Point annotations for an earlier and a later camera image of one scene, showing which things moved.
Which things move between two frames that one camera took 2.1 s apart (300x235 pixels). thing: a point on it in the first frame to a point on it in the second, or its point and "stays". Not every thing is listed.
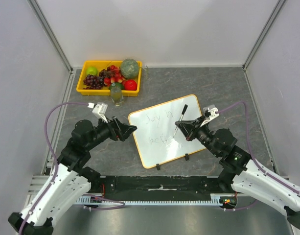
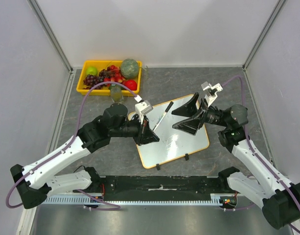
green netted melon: x=129 y=68 stays
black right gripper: x=193 y=129 to x=202 y=113
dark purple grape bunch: x=90 y=82 stays
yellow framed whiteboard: x=156 y=128 stays
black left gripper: x=120 y=130 to x=146 y=135
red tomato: x=130 y=85 stays
